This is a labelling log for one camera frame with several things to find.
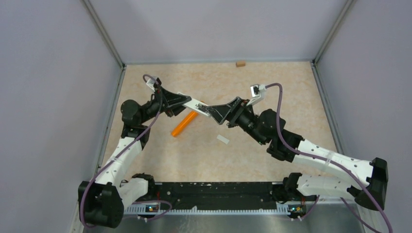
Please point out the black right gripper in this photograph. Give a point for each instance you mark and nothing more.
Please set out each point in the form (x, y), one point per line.
(230, 111)

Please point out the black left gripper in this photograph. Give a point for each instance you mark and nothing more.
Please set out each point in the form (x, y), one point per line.
(171, 102)

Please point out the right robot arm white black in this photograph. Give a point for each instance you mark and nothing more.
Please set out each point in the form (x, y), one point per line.
(363, 181)

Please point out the white slotted cable duct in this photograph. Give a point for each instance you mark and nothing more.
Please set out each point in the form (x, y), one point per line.
(149, 210)

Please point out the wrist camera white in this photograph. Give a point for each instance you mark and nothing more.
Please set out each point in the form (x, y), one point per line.
(152, 82)
(258, 92)

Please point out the small brown wooden block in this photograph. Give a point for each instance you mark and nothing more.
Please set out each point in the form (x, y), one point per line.
(240, 63)

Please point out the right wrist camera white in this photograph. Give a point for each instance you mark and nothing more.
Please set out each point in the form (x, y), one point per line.
(258, 92)

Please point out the small white battery cover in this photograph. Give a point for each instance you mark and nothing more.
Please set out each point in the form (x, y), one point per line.
(223, 139)

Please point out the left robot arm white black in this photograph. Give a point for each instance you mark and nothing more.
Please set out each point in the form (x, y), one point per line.
(103, 199)

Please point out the small white remote control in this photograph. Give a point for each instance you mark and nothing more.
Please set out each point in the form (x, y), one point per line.
(197, 106)

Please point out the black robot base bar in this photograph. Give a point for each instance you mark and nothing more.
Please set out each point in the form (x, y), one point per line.
(223, 195)

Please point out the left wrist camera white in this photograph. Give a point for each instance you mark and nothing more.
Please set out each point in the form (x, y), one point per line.
(152, 82)

